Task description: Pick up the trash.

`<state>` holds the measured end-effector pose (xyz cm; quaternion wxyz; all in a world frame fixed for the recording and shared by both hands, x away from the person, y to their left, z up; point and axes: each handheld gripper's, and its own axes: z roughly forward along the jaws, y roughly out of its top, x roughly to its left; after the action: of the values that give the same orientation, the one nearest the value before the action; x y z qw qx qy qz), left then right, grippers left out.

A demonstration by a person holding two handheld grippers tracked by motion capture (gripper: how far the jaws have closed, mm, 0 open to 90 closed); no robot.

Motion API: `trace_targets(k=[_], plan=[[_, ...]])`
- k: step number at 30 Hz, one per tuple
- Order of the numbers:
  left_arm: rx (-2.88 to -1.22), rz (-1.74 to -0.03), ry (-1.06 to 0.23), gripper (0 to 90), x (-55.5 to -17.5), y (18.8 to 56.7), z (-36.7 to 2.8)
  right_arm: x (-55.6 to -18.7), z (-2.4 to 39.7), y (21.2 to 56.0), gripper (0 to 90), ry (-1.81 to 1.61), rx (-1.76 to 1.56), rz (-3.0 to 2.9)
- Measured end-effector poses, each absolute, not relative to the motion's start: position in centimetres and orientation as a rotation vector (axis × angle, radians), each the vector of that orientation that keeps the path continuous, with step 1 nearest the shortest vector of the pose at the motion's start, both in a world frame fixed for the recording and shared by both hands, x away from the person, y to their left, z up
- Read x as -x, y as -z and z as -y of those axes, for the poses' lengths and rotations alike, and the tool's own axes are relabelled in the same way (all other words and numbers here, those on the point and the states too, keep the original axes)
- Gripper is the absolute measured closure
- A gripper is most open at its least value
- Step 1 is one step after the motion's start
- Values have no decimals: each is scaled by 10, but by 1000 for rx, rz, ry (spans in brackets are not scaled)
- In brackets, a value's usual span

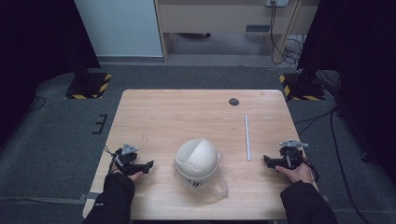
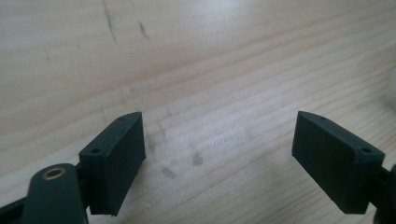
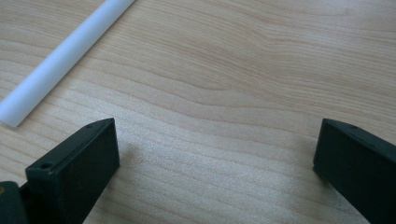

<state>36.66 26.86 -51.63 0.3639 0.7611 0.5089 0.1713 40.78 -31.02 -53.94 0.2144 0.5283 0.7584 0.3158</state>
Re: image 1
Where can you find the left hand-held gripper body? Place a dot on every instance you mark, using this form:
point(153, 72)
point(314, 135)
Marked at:
point(127, 154)

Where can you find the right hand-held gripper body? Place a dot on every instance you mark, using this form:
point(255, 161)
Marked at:
point(291, 154)

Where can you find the person's left hand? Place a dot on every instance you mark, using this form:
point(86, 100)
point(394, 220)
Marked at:
point(136, 176)

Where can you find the person's right hand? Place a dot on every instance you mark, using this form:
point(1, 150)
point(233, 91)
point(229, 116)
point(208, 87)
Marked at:
point(297, 174)

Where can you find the white plastic tube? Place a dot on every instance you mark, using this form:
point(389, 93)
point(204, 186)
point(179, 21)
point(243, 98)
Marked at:
point(247, 137)

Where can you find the white cap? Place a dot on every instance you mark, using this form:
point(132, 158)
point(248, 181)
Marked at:
point(196, 160)

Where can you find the clear plastic bag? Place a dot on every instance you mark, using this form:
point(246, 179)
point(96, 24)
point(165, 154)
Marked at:
point(218, 186)

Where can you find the black stand base striped edge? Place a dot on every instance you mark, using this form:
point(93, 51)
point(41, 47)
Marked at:
point(90, 85)
point(303, 88)

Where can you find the dark round table grommet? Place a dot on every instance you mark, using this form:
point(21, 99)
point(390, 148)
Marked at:
point(233, 101)

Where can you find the black curtain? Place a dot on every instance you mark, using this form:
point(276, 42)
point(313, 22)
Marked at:
point(358, 62)
point(37, 46)

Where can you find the white panel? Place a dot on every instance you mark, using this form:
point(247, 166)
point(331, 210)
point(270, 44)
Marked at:
point(118, 28)

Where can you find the grey power strip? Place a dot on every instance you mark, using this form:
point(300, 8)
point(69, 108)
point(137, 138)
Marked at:
point(276, 2)

